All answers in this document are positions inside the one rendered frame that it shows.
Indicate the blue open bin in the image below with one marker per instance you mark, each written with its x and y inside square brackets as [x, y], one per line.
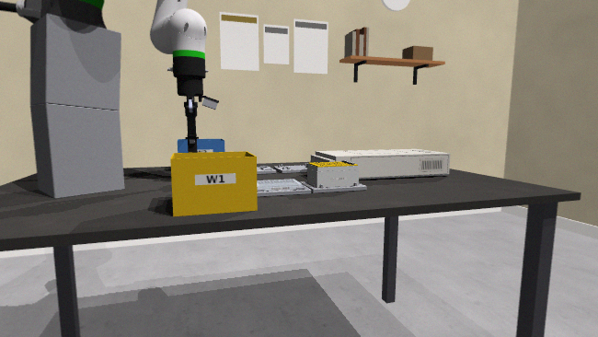
[203, 145]

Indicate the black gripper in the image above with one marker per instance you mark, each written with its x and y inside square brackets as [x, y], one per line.
[190, 87]

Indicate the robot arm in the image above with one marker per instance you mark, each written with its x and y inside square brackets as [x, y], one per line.
[175, 29]

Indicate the yellow open-sided box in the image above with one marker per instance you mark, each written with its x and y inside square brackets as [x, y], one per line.
[213, 183]

